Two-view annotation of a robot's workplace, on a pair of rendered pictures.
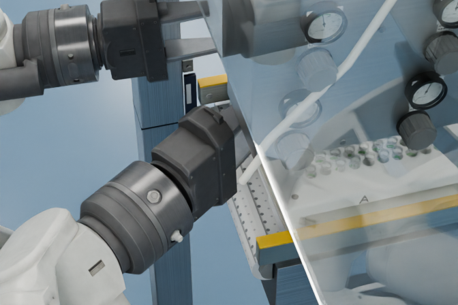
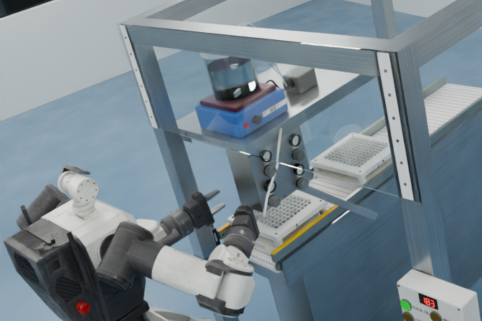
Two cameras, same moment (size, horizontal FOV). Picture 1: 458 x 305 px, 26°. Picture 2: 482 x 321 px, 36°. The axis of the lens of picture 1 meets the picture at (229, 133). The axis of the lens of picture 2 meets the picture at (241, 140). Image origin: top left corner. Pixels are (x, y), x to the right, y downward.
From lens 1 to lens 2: 1.37 m
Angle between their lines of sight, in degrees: 27
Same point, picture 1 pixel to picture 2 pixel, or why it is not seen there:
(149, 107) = (204, 248)
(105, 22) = (189, 207)
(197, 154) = (245, 218)
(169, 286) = not seen: outside the picture
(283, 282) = (285, 269)
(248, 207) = (260, 254)
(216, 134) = (247, 210)
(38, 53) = (173, 226)
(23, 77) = (173, 234)
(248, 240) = (266, 261)
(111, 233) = (236, 246)
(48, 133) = not seen: outside the picture
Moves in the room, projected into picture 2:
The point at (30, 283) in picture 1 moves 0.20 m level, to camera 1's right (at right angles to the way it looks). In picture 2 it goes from (228, 255) to (290, 224)
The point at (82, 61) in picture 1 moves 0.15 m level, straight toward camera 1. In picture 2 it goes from (188, 223) to (215, 238)
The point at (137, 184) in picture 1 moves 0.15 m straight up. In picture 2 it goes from (234, 231) to (221, 187)
